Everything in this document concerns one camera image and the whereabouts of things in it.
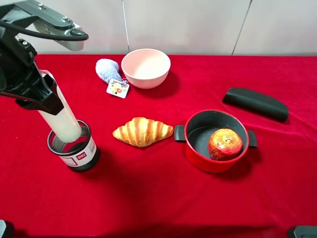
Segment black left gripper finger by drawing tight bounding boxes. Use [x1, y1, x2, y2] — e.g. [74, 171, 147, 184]
[40, 74, 64, 116]

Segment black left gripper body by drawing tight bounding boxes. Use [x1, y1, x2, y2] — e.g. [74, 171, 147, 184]
[0, 40, 49, 111]

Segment white cylindrical bottle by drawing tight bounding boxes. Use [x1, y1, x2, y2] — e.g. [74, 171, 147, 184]
[38, 84, 82, 143]

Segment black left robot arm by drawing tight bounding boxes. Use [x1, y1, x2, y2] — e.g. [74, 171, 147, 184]
[0, 3, 64, 115]

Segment black mesh pen holder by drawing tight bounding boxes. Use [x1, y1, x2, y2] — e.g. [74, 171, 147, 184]
[47, 120, 100, 172]

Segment blue plush toy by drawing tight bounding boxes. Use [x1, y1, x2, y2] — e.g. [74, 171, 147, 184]
[95, 59, 122, 84]

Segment colourful paper tag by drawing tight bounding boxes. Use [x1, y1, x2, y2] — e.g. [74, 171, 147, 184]
[106, 79, 130, 99]

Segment toy croissant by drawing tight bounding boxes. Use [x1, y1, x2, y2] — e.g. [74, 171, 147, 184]
[112, 117, 174, 148]

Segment pink ribbed bowl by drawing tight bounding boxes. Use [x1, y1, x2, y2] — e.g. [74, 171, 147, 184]
[121, 49, 171, 89]

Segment red toy apple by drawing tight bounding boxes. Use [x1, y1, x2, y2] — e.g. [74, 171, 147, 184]
[208, 128, 243, 161]

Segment black glasses case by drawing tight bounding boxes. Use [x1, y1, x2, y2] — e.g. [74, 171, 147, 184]
[222, 87, 289, 122]

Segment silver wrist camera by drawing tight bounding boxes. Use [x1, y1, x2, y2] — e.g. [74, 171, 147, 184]
[15, 0, 84, 37]

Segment black camera cable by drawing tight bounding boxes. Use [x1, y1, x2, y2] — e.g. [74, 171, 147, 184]
[0, 19, 89, 41]

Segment red pot with black handles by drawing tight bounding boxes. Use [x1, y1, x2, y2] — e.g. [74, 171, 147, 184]
[174, 110, 258, 173]

